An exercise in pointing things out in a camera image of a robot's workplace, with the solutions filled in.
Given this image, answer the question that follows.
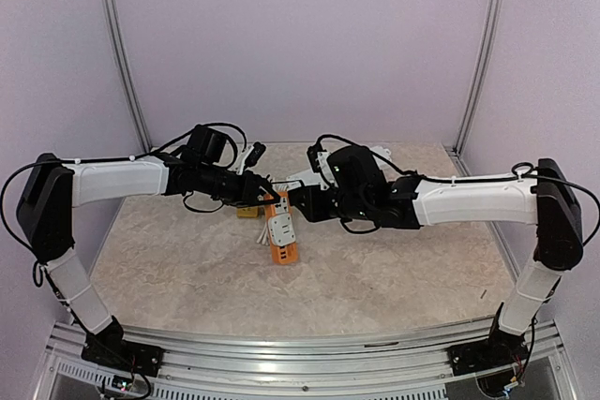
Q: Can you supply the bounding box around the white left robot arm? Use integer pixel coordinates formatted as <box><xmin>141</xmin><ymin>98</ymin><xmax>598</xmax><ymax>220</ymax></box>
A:
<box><xmin>7</xmin><ymin>123</ymin><xmax>280</xmax><ymax>367</ymax></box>

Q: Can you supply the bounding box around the small circuit board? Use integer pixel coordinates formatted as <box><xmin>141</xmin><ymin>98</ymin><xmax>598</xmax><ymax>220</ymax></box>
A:
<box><xmin>97</xmin><ymin>375</ymin><xmax>140</xmax><ymax>395</ymax></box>

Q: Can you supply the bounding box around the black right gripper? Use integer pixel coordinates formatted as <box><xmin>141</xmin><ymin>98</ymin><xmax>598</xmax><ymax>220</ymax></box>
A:
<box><xmin>294</xmin><ymin>183</ymin><xmax>371</xmax><ymax>221</ymax></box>

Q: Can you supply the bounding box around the yellow cube socket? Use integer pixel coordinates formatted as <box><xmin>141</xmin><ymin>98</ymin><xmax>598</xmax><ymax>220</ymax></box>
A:
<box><xmin>236</xmin><ymin>206</ymin><xmax>261</xmax><ymax>218</ymax></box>

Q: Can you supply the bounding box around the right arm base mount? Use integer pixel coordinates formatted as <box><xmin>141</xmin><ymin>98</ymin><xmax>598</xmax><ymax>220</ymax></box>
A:
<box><xmin>446</xmin><ymin>339</ymin><xmax>529</xmax><ymax>377</ymax></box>

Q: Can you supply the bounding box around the aluminium front rail frame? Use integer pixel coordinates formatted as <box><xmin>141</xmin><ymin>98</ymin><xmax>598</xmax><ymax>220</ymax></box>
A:
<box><xmin>33</xmin><ymin>319</ymin><xmax>582</xmax><ymax>399</ymax></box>

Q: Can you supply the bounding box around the orange power strip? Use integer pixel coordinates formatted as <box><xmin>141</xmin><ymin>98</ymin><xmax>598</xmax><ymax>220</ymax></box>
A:
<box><xmin>260</xmin><ymin>191</ymin><xmax>298</xmax><ymax>265</ymax></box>

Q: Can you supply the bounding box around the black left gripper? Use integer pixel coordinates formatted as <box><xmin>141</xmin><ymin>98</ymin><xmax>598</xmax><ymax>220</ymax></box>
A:
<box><xmin>198</xmin><ymin>162</ymin><xmax>280</xmax><ymax>208</ymax></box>

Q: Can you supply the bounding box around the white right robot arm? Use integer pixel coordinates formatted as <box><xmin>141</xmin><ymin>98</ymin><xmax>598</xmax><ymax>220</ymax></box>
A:
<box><xmin>289</xmin><ymin>141</ymin><xmax>590</xmax><ymax>366</ymax></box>

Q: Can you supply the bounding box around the white plug adapter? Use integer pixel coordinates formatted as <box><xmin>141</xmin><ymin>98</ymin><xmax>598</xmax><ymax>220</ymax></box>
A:
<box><xmin>268</xmin><ymin>213</ymin><xmax>296</xmax><ymax>247</ymax></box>

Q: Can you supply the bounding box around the aluminium corner post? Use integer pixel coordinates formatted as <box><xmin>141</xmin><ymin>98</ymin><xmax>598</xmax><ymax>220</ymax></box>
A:
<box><xmin>447</xmin><ymin>0</ymin><xmax>503</xmax><ymax>160</ymax></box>
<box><xmin>101</xmin><ymin>0</ymin><xmax>152</xmax><ymax>151</ymax></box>

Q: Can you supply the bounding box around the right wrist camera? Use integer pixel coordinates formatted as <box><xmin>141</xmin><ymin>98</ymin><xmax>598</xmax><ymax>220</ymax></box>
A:
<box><xmin>307</xmin><ymin>144</ymin><xmax>337</xmax><ymax>186</ymax></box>

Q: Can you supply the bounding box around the right aluminium corner post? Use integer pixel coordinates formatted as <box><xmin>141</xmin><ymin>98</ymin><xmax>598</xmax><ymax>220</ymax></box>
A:
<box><xmin>447</xmin><ymin>0</ymin><xmax>503</xmax><ymax>160</ymax></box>

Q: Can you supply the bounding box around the left aluminium corner post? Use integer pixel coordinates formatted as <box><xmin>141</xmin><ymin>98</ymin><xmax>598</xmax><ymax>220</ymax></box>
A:
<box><xmin>101</xmin><ymin>0</ymin><xmax>152</xmax><ymax>151</ymax></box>

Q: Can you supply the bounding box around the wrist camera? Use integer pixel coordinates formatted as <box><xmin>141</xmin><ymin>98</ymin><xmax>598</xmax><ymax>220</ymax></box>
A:
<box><xmin>235</xmin><ymin>141</ymin><xmax>266</xmax><ymax>175</ymax></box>
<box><xmin>307</xmin><ymin>144</ymin><xmax>337</xmax><ymax>186</ymax></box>

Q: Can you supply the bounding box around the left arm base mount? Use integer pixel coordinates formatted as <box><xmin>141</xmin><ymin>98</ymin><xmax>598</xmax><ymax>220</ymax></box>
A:
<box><xmin>82</xmin><ymin>341</ymin><xmax>164</xmax><ymax>378</ymax></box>

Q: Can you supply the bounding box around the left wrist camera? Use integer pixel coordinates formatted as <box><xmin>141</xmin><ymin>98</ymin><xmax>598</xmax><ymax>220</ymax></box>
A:
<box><xmin>235</xmin><ymin>141</ymin><xmax>266</xmax><ymax>175</ymax></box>

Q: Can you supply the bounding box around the long white power strip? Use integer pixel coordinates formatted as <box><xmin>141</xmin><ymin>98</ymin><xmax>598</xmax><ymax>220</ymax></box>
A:
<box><xmin>286</xmin><ymin>145</ymin><xmax>391</xmax><ymax>190</ymax></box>

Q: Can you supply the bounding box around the white bundled cable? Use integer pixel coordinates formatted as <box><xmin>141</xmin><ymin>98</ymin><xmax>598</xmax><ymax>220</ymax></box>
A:
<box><xmin>255</xmin><ymin>178</ymin><xmax>290</xmax><ymax>247</ymax></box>

